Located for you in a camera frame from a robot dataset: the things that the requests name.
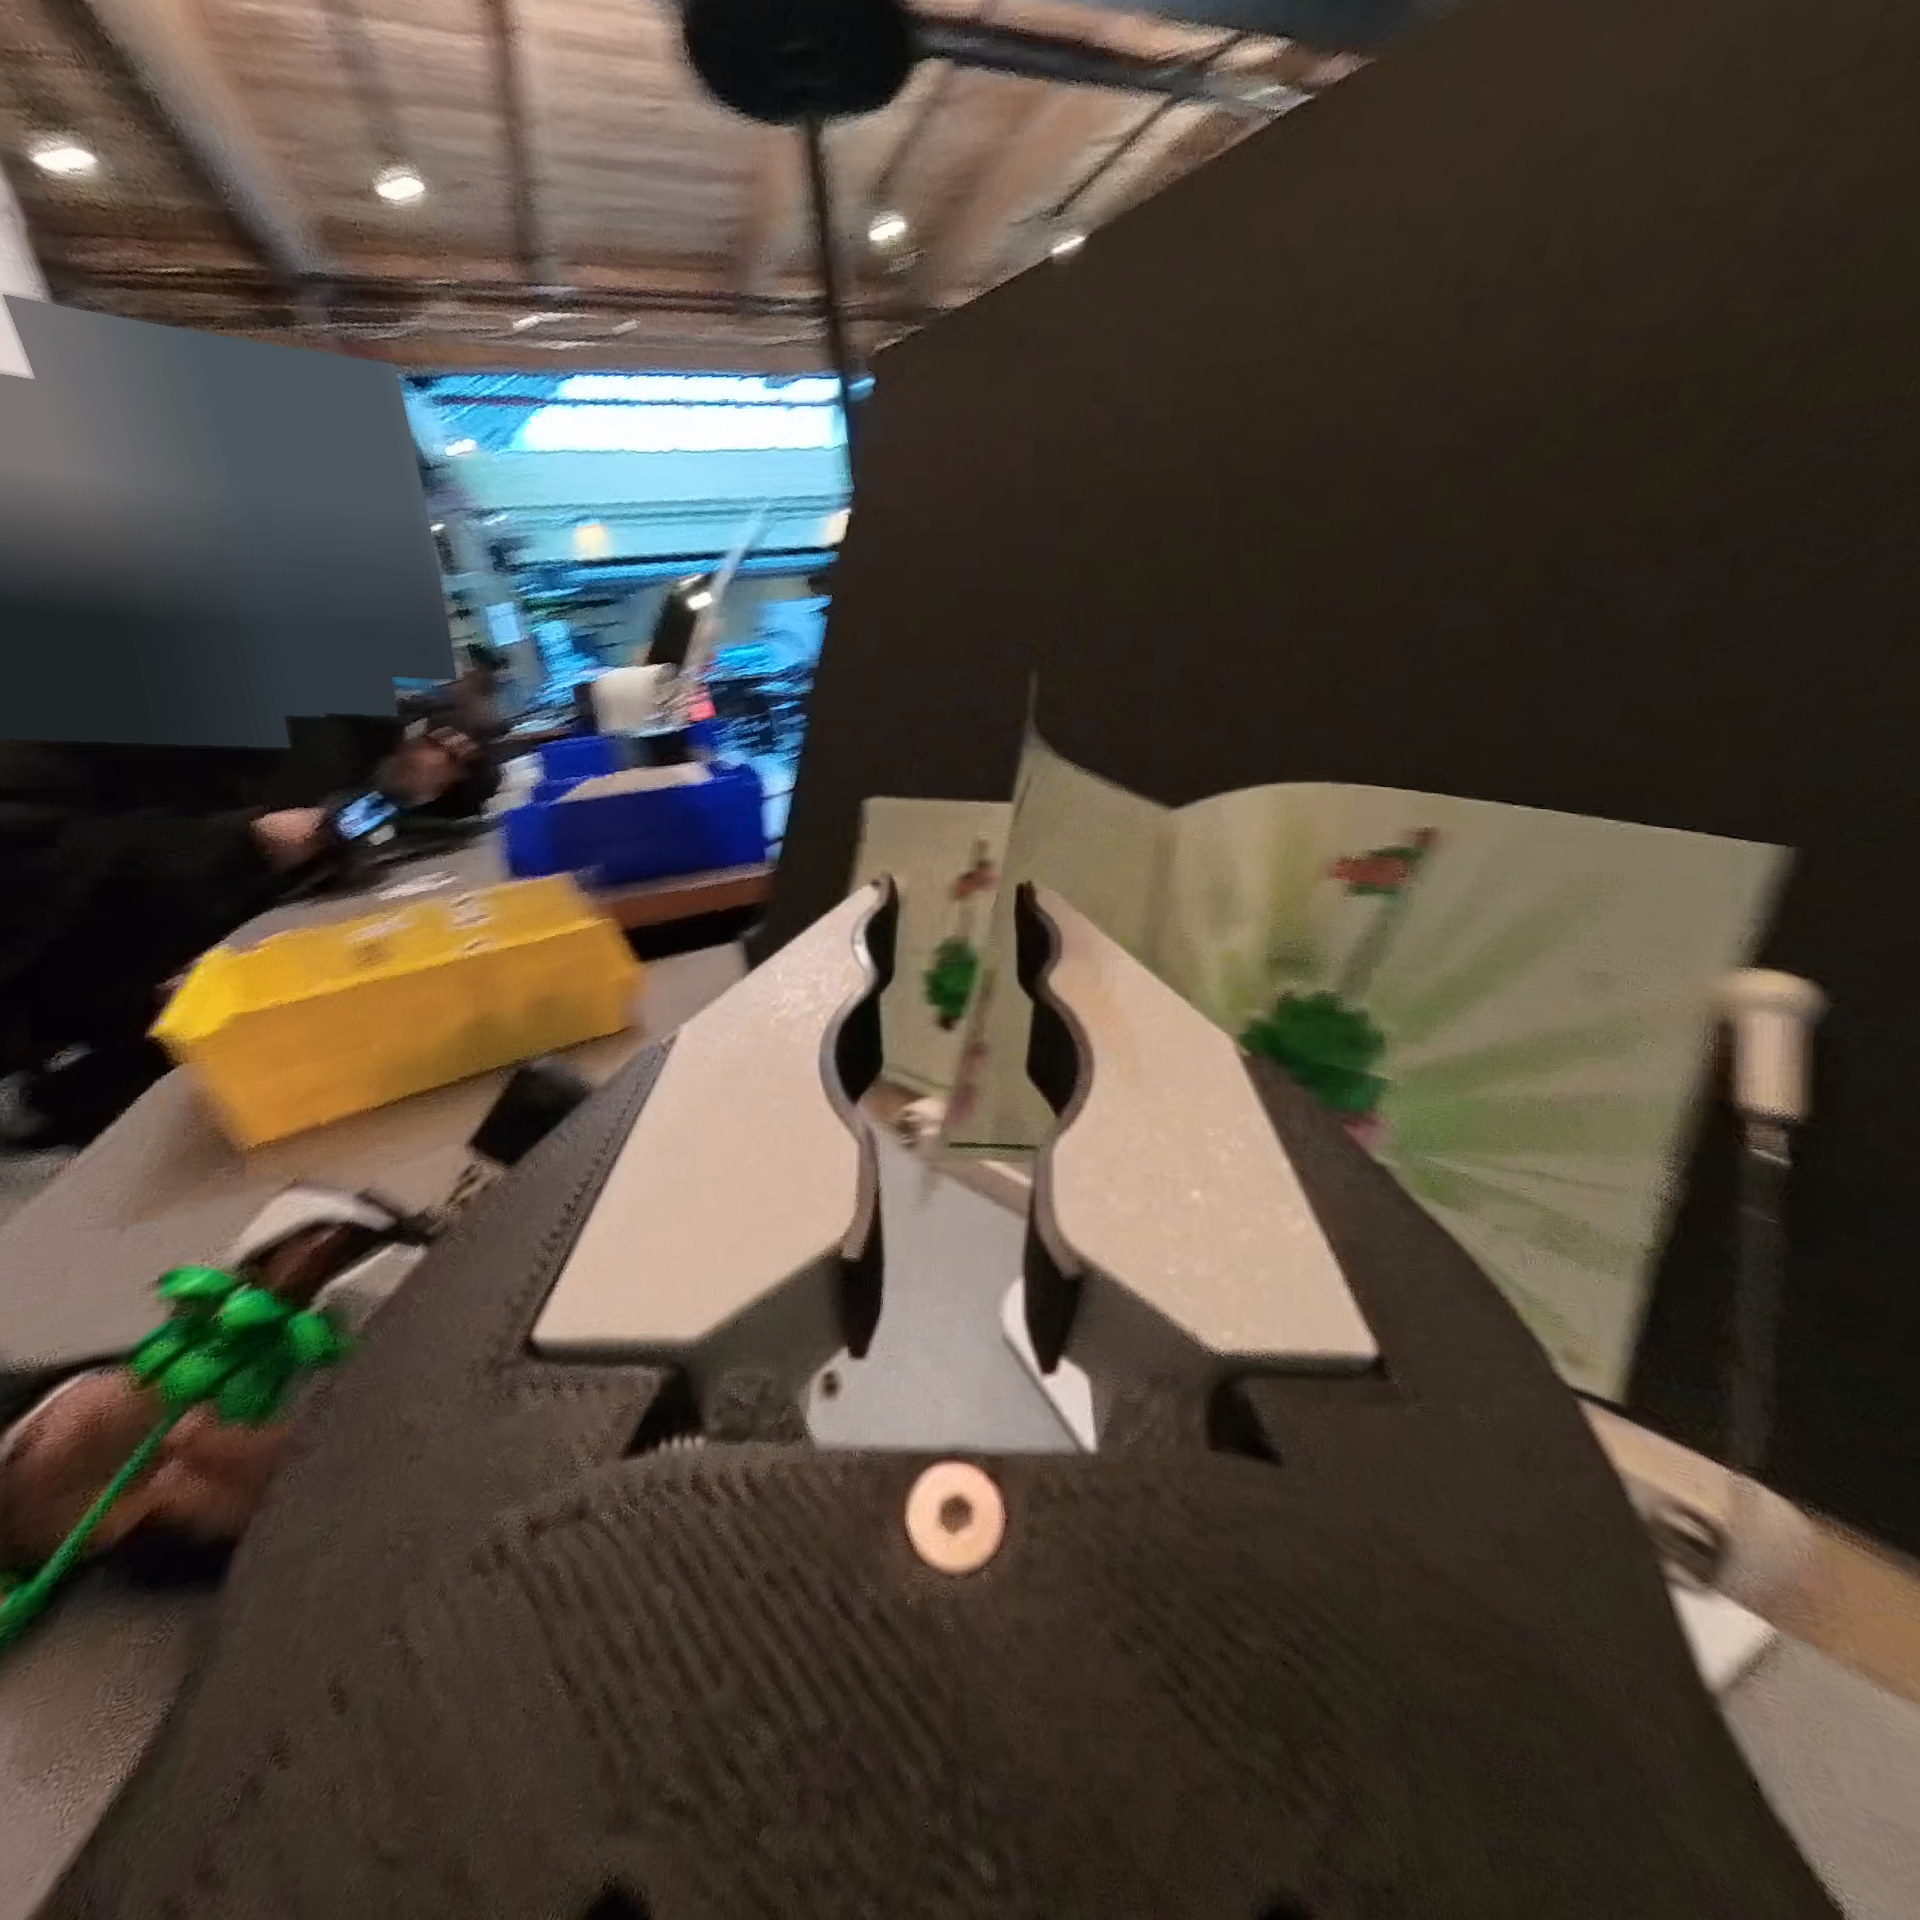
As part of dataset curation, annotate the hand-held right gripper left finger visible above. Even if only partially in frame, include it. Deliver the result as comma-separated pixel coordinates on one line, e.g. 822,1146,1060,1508
532,878,903,1378

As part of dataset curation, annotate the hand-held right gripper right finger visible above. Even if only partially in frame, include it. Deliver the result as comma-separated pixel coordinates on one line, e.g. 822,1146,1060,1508
1014,881,1383,1374

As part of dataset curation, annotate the green toy brick plant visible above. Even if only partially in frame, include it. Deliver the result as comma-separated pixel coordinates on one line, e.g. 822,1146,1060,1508
0,1264,358,1653

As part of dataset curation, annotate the another person's forearm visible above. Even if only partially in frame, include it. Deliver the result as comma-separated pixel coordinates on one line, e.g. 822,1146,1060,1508
0,802,329,1073

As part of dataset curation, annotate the person's left hand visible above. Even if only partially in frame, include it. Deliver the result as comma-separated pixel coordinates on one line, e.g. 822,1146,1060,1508
4,1241,349,1573

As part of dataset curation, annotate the black flat object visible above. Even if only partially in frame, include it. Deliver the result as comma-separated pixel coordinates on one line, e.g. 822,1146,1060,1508
469,1056,606,1168

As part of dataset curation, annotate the white card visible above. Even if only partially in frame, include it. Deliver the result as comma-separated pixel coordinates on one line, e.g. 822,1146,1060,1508
998,1274,1101,1452

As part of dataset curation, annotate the yellow plastic bin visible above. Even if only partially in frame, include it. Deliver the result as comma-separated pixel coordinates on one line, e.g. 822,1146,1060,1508
151,872,645,1149

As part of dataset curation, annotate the green illustrated instruction booklet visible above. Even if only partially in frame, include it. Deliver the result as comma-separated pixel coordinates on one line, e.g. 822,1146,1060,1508
853,681,1796,1402

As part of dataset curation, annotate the blue plastic bin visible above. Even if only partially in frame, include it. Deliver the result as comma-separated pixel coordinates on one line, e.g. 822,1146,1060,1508
502,732,771,889

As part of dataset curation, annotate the black backdrop panel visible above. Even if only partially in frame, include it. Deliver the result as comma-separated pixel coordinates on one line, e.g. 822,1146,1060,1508
772,0,1920,1560

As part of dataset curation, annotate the black round device on pole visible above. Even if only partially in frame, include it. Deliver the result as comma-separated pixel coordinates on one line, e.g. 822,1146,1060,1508
681,0,920,396

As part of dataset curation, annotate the white capped black post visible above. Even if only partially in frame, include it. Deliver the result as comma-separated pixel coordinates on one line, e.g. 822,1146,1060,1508
1633,967,1828,1478

